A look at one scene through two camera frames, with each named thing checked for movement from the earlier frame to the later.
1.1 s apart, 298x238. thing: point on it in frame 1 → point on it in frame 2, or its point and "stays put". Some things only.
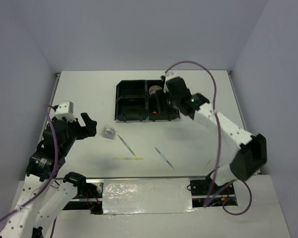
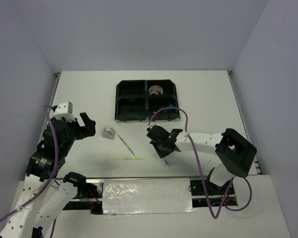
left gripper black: (88, 130) stays put
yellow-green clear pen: (128, 158) stays put
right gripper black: (168, 92) → (161, 154)
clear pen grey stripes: (122, 140) stays put
